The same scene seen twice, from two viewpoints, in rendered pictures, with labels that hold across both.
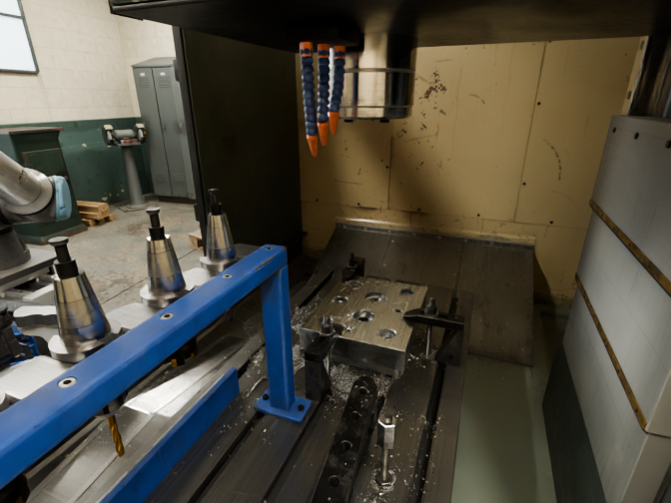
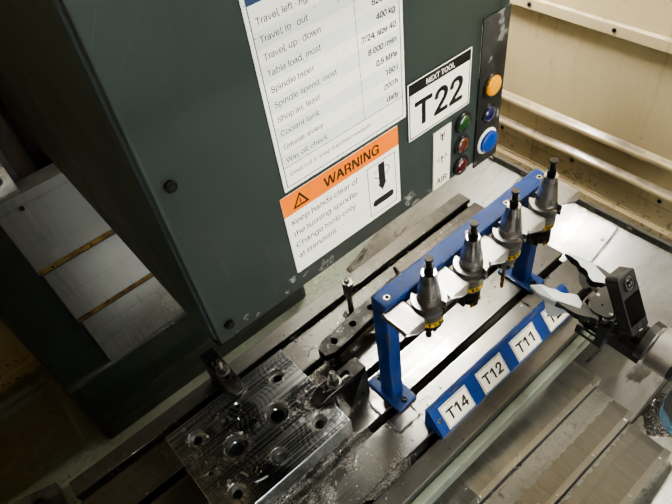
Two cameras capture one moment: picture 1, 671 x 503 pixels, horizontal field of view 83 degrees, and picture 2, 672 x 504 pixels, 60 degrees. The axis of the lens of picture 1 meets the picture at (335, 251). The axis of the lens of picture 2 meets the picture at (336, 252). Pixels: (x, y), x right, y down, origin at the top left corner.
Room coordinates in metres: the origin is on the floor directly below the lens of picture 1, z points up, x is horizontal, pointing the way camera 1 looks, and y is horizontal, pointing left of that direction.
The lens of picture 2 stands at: (1.12, 0.40, 2.03)
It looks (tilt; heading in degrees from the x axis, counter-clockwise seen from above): 47 degrees down; 215
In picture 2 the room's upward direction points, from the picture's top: 10 degrees counter-clockwise
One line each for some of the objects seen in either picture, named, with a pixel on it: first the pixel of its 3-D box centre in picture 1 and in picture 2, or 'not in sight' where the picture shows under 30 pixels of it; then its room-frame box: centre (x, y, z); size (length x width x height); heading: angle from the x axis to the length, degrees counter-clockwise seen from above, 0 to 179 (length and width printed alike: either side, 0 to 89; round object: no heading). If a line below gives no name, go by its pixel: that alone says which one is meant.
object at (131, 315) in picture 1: (133, 318); (490, 251); (0.38, 0.23, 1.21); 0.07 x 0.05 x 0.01; 69
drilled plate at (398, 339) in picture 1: (369, 314); (259, 434); (0.79, -0.08, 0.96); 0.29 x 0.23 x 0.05; 159
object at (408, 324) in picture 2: (243, 251); (406, 320); (0.58, 0.15, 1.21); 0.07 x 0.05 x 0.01; 69
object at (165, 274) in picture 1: (163, 262); (471, 250); (0.43, 0.21, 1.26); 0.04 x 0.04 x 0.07
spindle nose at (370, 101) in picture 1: (367, 80); not in sight; (0.72, -0.06, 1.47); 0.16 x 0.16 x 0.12
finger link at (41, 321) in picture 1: (54, 330); (553, 304); (0.42, 0.36, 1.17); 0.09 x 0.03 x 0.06; 93
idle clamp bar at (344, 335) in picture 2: (349, 445); (363, 323); (0.45, -0.02, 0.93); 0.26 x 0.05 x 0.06; 164
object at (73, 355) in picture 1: (89, 344); (509, 235); (0.33, 0.25, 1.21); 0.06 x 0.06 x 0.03
